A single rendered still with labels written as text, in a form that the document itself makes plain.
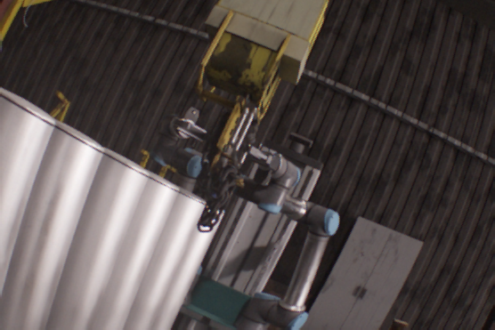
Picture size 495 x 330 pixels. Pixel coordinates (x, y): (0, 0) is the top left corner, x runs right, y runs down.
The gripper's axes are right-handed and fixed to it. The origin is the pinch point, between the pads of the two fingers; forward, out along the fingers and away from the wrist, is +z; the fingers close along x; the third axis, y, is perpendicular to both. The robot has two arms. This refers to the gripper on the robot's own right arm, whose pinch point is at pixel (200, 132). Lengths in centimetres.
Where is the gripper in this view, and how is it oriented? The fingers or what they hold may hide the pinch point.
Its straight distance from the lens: 263.1
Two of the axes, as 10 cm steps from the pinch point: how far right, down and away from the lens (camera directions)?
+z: 5.0, 1.3, -8.6
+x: -7.6, -4.1, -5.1
